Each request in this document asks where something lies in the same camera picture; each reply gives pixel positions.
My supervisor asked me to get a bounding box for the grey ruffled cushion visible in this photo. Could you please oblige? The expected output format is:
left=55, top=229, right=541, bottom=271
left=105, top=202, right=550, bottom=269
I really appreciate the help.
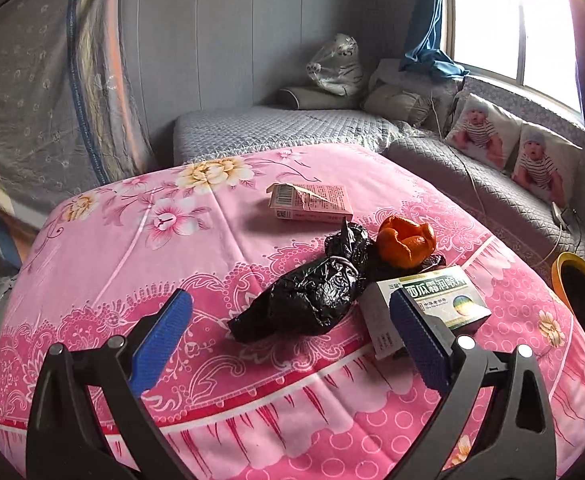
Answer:
left=362, top=82, right=433, bottom=126

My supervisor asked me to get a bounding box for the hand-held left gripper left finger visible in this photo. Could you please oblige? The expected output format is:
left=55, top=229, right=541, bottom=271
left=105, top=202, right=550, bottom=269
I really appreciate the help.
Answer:
left=26, top=287, right=194, bottom=480

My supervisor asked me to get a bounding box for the grey quilted sofa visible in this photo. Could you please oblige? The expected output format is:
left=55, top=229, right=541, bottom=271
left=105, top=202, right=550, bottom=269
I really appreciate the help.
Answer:
left=172, top=75, right=585, bottom=281

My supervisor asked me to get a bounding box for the orange peel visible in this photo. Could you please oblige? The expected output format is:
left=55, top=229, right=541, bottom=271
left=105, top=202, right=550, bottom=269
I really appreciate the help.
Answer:
left=376, top=215, right=437, bottom=269

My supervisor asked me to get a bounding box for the pink floral blanket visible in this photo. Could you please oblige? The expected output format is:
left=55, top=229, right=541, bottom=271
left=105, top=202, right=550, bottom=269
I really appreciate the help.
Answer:
left=0, top=142, right=585, bottom=480

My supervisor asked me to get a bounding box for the black plastic bag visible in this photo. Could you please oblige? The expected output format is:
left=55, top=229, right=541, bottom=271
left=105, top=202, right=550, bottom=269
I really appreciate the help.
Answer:
left=227, top=217, right=445, bottom=345

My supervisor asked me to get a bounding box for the baby print pillow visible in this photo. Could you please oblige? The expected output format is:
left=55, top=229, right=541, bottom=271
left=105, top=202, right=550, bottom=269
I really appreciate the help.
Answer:
left=511, top=121, right=584, bottom=208
left=445, top=92, right=523, bottom=173

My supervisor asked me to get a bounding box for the grey bolster pillow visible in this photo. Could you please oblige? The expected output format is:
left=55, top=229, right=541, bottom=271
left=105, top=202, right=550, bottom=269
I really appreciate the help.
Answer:
left=276, top=86, right=360, bottom=111

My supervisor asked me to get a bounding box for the pink cardboard box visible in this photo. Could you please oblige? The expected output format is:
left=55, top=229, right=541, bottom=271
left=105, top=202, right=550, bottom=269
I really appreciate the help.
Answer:
left=266, top=182, right=354, bottom=224

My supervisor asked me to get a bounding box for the plush tiger in plastic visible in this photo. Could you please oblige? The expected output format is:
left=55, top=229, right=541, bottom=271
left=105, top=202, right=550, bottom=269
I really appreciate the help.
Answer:
left=306, top=33, right=368, bottom=97

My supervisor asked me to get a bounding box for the green white medicine box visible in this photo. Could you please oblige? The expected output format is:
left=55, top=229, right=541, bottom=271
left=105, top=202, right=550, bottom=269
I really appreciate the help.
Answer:
left=358, top=266, right=492, bottom=361

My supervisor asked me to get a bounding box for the white power strip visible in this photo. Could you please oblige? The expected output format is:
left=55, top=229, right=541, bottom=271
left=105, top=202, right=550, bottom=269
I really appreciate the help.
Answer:
left=551, top=202, right=575, bottom=231

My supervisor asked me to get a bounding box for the yellow rimmed black bin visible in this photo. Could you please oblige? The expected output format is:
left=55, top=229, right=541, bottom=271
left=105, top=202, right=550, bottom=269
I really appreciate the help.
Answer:
left=551, top=251, right=585, bottom=353

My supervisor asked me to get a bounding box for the window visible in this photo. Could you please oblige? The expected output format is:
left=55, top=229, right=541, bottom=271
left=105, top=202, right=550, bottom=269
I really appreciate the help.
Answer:
left=442, top=0, right=585, bottom=111

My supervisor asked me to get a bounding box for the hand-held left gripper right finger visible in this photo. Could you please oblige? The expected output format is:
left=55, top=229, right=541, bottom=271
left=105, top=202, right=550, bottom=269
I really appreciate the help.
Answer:
left=389, top=287, right=558, bottom=480

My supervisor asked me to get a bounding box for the blue curtain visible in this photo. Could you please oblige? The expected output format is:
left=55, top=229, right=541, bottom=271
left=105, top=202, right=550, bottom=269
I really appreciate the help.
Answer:
left=399, top=0, right=470, bottom=81

